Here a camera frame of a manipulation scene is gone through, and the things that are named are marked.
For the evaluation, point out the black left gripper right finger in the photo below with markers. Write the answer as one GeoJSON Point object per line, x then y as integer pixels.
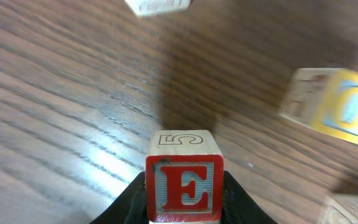
{"type": "Point", "coordinates": [238, 205]}

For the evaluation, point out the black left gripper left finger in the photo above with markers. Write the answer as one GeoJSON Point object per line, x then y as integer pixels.
{"type": "Point", "coordinates": [129, 208]}

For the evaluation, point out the red E wooden block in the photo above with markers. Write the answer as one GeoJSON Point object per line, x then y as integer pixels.
{"type": "Point", "coordinates": [184, 173]}

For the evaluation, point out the green R wooden block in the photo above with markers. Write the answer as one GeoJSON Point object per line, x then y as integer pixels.
{"type": "Point", "coordinates": [340, 209]}

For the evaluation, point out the yellow O wooden block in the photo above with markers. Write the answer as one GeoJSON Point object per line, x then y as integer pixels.
{"type": "Point", "coordinates": [325, 100]}

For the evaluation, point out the red X wooden block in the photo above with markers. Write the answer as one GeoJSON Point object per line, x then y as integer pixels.
{"type": "Point", "coordinates": [143, 8]}

